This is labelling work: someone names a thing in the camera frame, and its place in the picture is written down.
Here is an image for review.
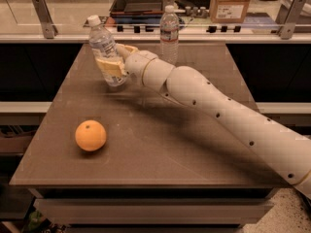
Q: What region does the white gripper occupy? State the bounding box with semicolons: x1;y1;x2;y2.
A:
95;44;158;85

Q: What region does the blue label plastic bottle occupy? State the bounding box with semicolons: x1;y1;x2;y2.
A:
87;15;126;87

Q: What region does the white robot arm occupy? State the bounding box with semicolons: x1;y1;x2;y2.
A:
96;45;311;198

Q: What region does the clear water bottle red label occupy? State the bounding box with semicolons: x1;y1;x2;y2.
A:
159;5;179;64

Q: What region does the open dark tray box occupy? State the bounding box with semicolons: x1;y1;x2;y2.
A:
110;0;163;16

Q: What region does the orange fruit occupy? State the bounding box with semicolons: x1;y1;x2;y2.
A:
75;120;107;151

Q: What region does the brown table with drawers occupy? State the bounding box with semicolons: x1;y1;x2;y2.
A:
11;47;284;233

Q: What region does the cardboard box with label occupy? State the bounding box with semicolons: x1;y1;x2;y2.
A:
209;0;250;23

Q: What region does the left metal bracket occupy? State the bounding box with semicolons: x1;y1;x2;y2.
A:
31;0;58;39

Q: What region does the metal bracket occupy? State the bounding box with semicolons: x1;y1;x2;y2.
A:
31;0;58;39
277;0;307;40

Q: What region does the right metal bracket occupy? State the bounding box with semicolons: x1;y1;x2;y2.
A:
277;0;307;40

